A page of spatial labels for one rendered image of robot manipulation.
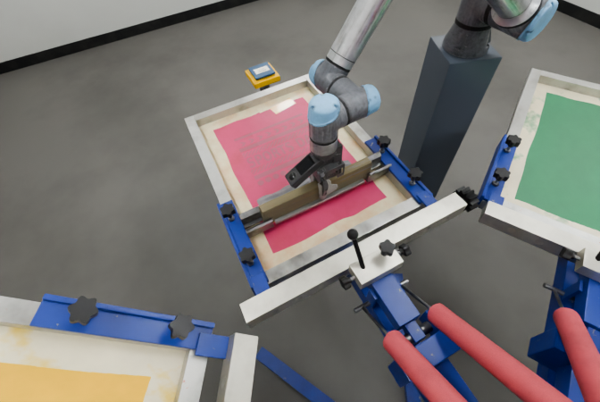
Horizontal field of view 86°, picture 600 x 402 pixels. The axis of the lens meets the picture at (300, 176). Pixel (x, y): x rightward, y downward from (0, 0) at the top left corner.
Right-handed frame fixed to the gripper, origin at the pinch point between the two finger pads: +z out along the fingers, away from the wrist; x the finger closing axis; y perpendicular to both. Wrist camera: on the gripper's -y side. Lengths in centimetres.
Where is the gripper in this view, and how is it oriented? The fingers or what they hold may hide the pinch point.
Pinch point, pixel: (317, 192)
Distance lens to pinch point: 102.0
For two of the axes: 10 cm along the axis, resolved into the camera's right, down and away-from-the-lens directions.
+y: 8.9, -3.9, 2.4
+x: -4.5, -6.9, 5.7
